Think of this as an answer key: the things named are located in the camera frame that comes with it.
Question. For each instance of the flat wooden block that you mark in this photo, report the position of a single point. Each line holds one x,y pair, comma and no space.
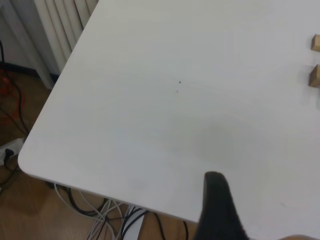
316,43

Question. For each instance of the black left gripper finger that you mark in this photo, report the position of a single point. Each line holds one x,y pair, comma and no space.
217,212

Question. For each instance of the arched wooden block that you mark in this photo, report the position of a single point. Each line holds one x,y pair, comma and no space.
315,76

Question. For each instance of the white power strip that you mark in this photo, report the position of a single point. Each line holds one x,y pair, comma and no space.
16,145
133,226

